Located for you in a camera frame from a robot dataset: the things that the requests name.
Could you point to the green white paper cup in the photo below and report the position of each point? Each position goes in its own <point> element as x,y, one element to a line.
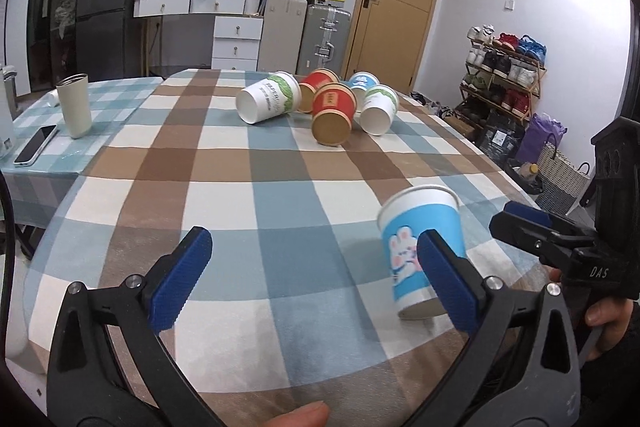
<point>275,95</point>
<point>380,106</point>

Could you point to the silver aluminium suitcase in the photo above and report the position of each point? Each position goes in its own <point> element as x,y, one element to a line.
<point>324,39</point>

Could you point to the rear blue white paper cup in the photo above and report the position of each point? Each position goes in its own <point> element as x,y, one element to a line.
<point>361,82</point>

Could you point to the woven basket bag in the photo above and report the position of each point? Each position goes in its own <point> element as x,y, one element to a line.
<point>562,182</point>

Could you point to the rear red paper cup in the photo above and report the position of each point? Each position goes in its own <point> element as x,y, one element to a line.
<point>311,84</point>

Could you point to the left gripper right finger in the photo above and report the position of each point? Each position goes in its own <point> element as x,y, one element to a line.
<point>519,366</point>

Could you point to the right green white paper cup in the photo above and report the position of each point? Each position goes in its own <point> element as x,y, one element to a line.
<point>380,106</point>

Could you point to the shoe rack with shoes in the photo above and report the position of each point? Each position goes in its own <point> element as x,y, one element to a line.
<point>503,72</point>

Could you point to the purple bag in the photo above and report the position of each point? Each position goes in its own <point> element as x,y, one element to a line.
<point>542,129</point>

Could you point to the checkered tablecloth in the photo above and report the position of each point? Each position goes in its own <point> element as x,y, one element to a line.
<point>296,304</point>

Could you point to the red paper cup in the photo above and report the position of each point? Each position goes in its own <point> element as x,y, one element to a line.
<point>333,111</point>
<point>311,84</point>

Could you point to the smartphone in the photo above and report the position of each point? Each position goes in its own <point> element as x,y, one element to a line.
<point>35,145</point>

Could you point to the beige tumbler mug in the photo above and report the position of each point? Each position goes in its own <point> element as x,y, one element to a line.
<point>73,97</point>

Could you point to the beige suitcase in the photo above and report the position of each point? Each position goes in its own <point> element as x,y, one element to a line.
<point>282,32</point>

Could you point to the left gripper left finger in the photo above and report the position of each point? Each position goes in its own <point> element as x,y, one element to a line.
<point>107,364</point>

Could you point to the blue rabbit paper cup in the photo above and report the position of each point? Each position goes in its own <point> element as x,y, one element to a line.
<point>401,220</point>

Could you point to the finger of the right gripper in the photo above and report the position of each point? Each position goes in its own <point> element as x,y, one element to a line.
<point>535,212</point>
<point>551,238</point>

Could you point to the right hand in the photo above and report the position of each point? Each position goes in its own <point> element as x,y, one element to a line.
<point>612,315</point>

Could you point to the left green white paper cup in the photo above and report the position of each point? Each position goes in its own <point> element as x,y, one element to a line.
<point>275,95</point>

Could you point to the white drawer desk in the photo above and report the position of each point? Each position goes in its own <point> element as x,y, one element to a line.
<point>220,34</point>

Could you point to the front red paper cup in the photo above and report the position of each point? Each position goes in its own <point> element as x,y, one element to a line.
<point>333,111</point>

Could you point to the left hand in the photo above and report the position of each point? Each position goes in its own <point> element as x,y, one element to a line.
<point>314,414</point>

